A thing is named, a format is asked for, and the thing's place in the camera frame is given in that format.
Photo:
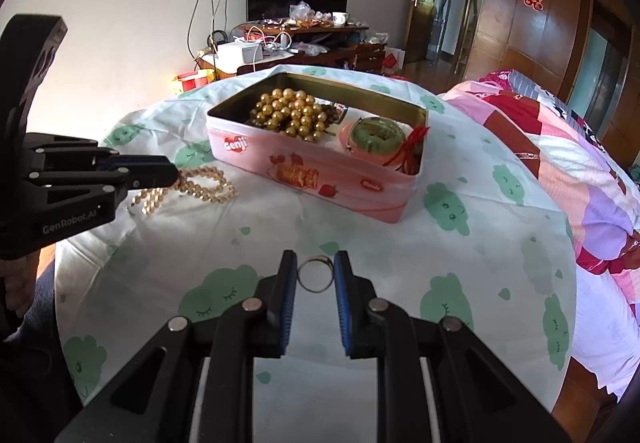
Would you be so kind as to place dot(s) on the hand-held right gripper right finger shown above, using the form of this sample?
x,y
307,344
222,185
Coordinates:
x,y
345,308

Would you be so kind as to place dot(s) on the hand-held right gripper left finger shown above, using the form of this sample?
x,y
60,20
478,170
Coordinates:
x,y
282,308

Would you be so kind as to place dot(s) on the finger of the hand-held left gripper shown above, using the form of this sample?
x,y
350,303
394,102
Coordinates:
x,y
150,180
145,163

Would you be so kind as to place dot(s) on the pink tin box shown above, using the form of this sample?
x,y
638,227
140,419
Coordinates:
x,y
310,168

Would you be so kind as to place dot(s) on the green jade bangle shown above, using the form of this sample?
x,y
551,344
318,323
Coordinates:
x,y
375,135

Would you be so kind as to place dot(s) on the person's left hand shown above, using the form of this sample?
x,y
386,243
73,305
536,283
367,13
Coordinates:
x,y
20,285

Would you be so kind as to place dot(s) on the white green cloud tablecloth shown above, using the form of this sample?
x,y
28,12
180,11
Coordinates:
x,y
350,228

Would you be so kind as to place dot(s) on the red yellow carton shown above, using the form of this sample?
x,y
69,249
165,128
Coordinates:
x,y
192,83

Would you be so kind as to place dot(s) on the white box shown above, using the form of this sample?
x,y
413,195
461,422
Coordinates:
x,y
237,55

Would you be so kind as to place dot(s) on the pink bangle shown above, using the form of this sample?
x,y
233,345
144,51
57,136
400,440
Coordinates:
x,y
346,138

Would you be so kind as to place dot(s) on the black television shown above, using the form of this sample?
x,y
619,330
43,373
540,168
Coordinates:
x,y
270,8

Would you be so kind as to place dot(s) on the clear plastic bag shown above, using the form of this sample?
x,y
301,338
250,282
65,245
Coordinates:
x,y
300,10

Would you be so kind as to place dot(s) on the person's dark blue clothing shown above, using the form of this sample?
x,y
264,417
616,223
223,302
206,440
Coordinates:
x,y
35,373

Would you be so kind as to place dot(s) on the wooden TV cabinet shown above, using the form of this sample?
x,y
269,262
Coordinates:
x,y
360,55

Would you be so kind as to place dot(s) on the white cup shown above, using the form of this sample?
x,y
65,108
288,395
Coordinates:
x,y
341,19

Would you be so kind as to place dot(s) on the white paper bag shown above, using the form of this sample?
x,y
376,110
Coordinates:
x,y
394,62

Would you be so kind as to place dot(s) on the pink patchwork quilt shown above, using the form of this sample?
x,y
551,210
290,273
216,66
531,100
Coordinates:
x,y
575,163

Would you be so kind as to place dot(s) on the teal cloth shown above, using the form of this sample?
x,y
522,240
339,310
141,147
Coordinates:
x,y
635,173

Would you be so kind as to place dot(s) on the wooden wardrobe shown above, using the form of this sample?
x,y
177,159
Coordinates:
x,y
550,38

